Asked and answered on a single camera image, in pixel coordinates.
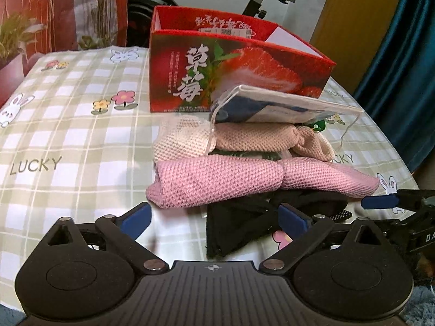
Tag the brown wooden door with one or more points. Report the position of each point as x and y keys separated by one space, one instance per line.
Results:
x=350 y=32

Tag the black fabric eye mask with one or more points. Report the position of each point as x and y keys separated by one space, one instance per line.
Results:
x=233 y=223

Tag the cream knitted cloth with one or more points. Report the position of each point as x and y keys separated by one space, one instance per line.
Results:
x=183 y=136

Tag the beige pink knitted cloth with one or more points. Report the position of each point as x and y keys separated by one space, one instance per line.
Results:
x=272 y=137

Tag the red strawberry cardboard box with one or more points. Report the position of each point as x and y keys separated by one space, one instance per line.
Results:
x=196 y=55

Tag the white and navy drawstring pouch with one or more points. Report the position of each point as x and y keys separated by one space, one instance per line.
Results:
x=245 y=103

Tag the teal blue curtain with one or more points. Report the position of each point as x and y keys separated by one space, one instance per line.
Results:
x=397 y=90

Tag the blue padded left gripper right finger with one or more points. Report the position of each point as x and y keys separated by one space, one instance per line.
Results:
x=292 y=221

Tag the red and white patterned curtain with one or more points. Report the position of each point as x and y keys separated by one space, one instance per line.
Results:
x=71 y=25

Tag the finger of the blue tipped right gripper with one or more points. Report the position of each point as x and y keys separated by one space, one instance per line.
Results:
x=379 y=201

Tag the green potted plant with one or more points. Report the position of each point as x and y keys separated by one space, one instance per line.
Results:
x=16 y=32

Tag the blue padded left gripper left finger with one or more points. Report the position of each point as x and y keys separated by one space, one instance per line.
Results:
x=134 y=222

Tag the checked bunny print tablecloth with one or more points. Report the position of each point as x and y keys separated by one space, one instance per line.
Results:
x=69 y=152

